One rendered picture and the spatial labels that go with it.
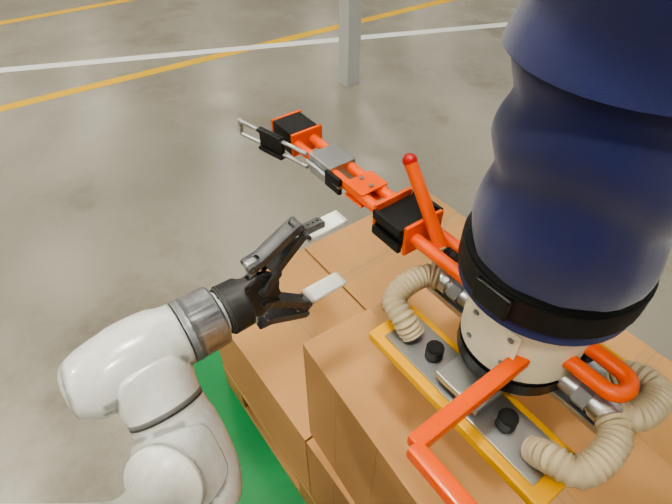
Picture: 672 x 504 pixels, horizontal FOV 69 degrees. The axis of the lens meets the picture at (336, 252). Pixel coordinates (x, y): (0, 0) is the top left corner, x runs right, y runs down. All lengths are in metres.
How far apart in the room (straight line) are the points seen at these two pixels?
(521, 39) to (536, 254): 0.20
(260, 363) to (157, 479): 0.87
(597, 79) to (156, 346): 0.54
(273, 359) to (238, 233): 1.31
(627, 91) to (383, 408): 0.69
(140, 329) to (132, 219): 2.30
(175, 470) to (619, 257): 0.53
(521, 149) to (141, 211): 2.64
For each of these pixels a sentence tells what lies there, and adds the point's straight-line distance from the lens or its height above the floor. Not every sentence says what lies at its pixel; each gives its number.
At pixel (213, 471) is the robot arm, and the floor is 1.16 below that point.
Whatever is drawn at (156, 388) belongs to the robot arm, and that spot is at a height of 1.24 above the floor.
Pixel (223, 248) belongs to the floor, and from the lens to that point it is 2.61.
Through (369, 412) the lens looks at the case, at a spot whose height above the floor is 0.94.
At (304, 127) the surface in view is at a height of 1.25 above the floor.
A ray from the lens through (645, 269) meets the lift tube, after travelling 0.57.
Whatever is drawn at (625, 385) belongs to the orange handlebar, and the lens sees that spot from 0.71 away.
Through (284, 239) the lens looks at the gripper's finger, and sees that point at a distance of 0.67.
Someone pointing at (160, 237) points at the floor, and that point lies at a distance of 2.77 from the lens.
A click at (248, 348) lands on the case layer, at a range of 1.51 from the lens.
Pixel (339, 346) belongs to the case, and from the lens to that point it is 1.00.
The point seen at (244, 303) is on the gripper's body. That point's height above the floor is 1.26.
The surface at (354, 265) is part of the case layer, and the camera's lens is 1.70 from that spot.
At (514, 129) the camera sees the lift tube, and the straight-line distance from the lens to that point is 0.50.
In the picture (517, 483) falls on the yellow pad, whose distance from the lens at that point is 0.73.
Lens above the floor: 1.77
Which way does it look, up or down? 45 degrees down
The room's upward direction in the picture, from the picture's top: straight up
